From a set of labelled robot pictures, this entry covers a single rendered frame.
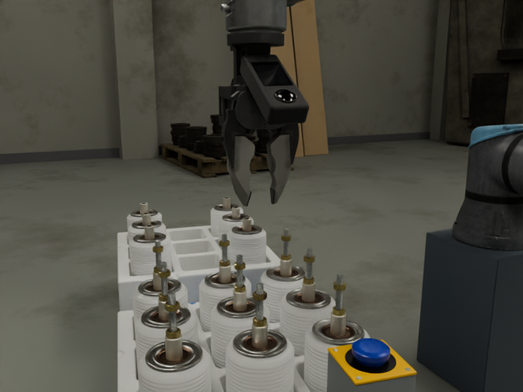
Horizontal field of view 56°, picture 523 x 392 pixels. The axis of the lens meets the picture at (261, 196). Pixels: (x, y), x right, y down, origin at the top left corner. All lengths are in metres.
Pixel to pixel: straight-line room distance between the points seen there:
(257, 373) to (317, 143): 3.81
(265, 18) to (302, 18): 4.01
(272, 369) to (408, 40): 5.23
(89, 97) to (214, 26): 1.26
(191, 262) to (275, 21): 0.80
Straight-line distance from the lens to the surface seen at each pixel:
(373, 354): 0.55
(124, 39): 4.22
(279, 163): 0.63
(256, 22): 0.60
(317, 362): 0.73
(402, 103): 5.70
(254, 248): 1.19
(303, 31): 4.58
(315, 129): 4.41
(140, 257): 1.16
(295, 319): 0.82
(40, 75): 4.31
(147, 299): 0.87
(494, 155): 1.00
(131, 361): 0.84
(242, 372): 0.69
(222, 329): 0.79
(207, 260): 1.28
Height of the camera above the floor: 0.60
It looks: 13 degrees down
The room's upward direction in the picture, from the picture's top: straight up
